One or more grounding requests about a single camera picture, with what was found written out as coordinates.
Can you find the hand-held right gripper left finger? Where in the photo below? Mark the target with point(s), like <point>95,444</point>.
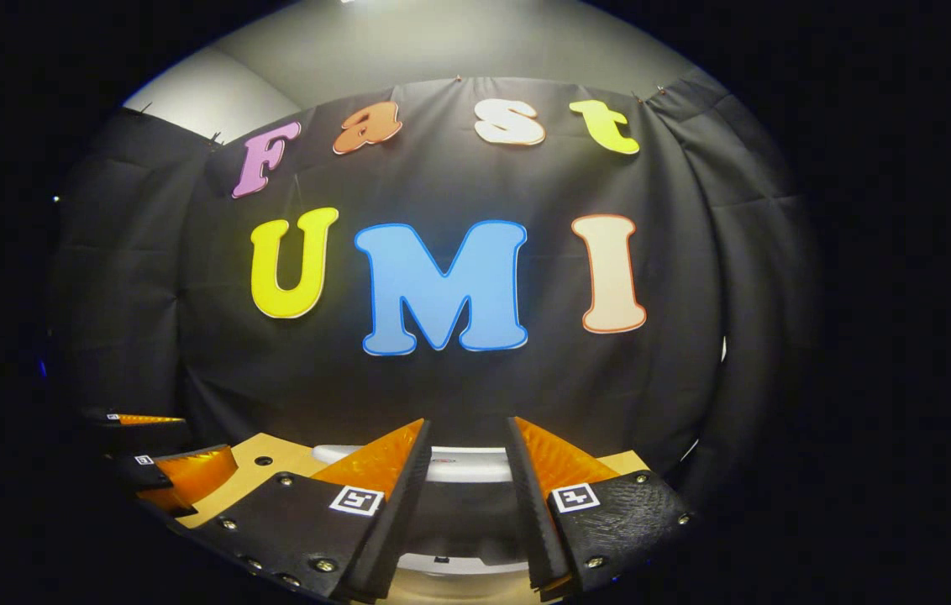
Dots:
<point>396,521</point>

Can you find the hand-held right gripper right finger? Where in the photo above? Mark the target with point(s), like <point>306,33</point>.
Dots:
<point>530,512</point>

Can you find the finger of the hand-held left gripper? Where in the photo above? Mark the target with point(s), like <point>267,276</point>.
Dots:
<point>144,419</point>
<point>190,475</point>

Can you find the white desktop garbage bin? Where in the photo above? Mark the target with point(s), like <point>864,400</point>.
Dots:
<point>475,466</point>

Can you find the black backdrop cloth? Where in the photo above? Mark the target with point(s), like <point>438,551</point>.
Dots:
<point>459,176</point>

